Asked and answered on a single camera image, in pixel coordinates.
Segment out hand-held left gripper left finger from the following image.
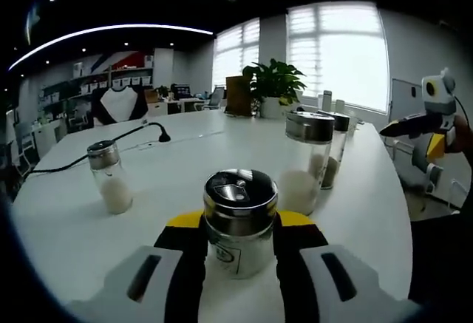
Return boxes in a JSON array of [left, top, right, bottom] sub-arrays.
[[69, 210, 208, 323]]

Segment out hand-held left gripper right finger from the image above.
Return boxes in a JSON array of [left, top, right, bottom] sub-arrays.
[[273, 210, 422, 323]]

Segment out tall seasoning bottle brown powder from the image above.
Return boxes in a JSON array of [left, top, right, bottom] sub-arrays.
[[319, 112, 351, 190]]

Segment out small seasoning bottle white powder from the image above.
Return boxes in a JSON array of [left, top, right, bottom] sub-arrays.
[[203, 169, 279, 279]]

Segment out tall seasoning bottle white grains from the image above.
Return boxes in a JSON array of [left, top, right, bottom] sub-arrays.
[[279, 110, 336, 216]]

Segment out small seasoning bottle beige powder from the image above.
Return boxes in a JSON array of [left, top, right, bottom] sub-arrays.
[[86, 140, 133, 216]]

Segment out person's right hand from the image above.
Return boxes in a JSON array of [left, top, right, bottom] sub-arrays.
[[444, 115, 473, 154]]

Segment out white board panel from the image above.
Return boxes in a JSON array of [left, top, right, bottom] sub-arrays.
[[390, 78, 426, 115]]

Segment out wide window with blinds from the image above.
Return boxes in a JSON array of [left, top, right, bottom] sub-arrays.
[[286, 0, 391, 113]]

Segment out person's dark green shirt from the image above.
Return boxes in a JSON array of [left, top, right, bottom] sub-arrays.
[[408, 206, 473, 304]]

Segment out green potted plant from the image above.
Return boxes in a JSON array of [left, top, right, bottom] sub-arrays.
[[242, 58, 307, 119]]

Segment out brown cardboard box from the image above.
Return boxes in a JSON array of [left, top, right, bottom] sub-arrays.
[[225, 75, 256, 117]]

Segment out white office desk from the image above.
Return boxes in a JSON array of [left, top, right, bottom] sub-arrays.
[[147, 97, 208, 117]]

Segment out narrow window with blinds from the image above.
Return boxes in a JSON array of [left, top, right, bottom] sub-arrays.
[[213, 18, 262, 93]]

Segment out white desk cabinet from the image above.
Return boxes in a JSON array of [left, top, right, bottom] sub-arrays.
[[31, 119, 64, 157]]

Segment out shelf with white bins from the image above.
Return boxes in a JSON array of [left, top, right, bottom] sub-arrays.
[[40, 52, 154, 106]]

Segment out curved ceiling light strip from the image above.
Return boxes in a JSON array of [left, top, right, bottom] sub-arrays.
[[7, 24, 214, 71]]

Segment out white frame with holes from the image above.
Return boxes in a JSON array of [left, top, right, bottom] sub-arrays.
[[382, 134, 466, 213]]

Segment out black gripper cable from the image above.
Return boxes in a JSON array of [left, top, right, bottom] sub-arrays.
[[452, 93, 473, 124]]

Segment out black table cable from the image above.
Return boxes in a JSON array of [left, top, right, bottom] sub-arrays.
[[27, 121, 171, 174]]

